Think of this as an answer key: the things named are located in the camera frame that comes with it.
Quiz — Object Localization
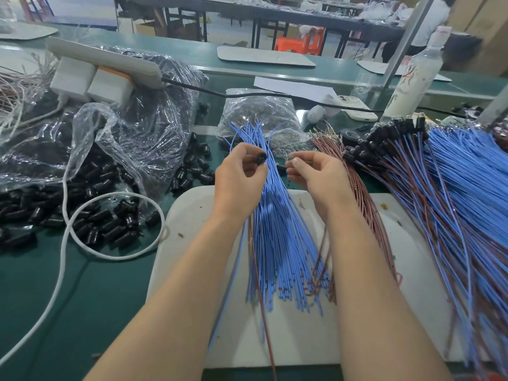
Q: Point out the pile of black plastic caps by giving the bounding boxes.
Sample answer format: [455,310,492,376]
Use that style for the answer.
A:
[0,131,215,251]

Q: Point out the white flat device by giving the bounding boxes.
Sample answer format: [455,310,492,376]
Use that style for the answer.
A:
[329,95,379,122]

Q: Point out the person's right forearm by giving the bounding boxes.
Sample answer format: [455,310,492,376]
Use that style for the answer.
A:
[325,206,453,381]

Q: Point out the blue table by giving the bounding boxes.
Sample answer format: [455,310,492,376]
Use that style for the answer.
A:
[20,0,119,27]

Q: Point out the bundle of stripped brown wires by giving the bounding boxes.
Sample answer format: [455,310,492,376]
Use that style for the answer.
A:
[0,59,58,135]

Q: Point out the white flat tray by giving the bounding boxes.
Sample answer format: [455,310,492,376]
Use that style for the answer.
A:
[357,59,453,83]
[0,22,59,41]
[216,46,317,68]

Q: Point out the white work board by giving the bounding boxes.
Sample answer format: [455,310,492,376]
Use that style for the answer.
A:
[147,185,469,368]

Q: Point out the white charging cable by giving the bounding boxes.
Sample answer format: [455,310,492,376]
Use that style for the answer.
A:
[0,95,166,366]

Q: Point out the orange plastic stool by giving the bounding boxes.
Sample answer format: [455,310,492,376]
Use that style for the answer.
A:
[275,28,326,56]

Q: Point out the bundle of blue wires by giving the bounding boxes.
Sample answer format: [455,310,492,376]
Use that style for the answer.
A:
[226,121,330,313]

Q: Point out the person's left hand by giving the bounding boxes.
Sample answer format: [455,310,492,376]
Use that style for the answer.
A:
[213,142,269,229]

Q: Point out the black power cord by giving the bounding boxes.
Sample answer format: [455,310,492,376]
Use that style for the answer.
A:
[161,75,473,117]

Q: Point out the long black-frame table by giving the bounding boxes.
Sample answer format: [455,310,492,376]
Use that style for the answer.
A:
[115,0,404,54]

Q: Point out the person's left forearm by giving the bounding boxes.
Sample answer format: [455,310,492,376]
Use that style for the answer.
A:
[86,214,251,381]

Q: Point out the white power strip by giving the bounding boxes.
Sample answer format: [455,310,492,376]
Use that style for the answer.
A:
[46,37,164,90]

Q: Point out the small clear plastic bag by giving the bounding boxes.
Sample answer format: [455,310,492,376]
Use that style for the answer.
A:
[216,88,306,151]

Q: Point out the short metal frame post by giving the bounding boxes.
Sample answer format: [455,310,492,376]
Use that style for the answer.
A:
[478,91,508,128]

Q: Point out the white computer mouse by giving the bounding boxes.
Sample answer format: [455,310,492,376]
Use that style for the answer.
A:
[305,105,325,125]

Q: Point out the white spray bottle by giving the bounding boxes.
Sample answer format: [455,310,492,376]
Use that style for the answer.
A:
[383,26,453,120]

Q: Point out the cardboard boxes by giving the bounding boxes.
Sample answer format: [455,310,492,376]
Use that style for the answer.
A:
[448,0,508,76]

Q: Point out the person's right hand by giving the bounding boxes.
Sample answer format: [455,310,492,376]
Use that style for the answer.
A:
[286,149,356,221]

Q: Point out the slanted metal frame post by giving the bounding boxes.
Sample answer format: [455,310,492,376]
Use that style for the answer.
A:
[383,0,438,86]

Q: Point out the white orange charger adapter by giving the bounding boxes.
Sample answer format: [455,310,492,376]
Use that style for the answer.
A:
[86,67,133,106]

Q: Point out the large clear plastic bag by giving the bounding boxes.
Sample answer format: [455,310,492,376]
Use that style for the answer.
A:
[0,45,209,195]

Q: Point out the white paper sheet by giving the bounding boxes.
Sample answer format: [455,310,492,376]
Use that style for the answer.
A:
[254,77,342,104]

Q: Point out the pile of assembled wire harnesses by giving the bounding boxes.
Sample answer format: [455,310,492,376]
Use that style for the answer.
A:
[341,116,508,374]

